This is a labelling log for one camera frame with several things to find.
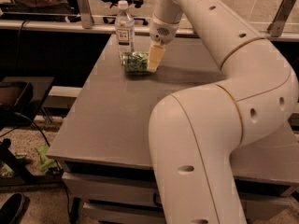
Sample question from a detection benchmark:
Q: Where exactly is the grey drawer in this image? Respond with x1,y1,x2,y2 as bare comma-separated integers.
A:
83,203,166,224
63,173,295,222

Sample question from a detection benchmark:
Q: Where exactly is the green soda can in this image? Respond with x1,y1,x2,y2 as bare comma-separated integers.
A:
122,51,149,75

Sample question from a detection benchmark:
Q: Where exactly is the left metal bracket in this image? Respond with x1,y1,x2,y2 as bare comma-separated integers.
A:
77,0,93,29

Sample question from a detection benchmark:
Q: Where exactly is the grey metal rail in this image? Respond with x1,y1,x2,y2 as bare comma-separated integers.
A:
0,20,299,42

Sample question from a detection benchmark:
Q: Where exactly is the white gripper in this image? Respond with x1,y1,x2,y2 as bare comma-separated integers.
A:
147,15,179,72

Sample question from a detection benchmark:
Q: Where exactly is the grey lower drawer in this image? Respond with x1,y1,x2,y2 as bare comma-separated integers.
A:
83,203,166,224

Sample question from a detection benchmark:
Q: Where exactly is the black shoe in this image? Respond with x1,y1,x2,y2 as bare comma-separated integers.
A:
0,193,25,224

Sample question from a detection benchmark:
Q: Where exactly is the black drawer handle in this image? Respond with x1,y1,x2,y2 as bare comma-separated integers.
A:
153,193,162,207

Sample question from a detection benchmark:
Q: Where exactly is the green crumpled wrapper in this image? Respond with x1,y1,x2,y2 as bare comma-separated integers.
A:
36,144,57,173

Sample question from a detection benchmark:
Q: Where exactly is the grey upper drawer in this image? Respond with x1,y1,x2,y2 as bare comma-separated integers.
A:
63,173,295,222

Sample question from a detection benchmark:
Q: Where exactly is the clear plastic water bottle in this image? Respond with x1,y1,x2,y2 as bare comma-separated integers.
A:
114,0,136,62

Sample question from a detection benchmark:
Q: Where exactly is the metal bracket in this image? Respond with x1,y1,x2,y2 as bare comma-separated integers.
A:
267,0,297,37
77,0,93,29

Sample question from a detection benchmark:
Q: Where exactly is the right metal bracket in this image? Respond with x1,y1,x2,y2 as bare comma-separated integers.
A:
267,0,297,37

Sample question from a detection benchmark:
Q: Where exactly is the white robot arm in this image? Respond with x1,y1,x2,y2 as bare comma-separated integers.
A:
148,0,298,224

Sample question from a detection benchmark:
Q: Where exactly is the black cable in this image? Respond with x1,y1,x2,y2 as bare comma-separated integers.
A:
0,102,72,217

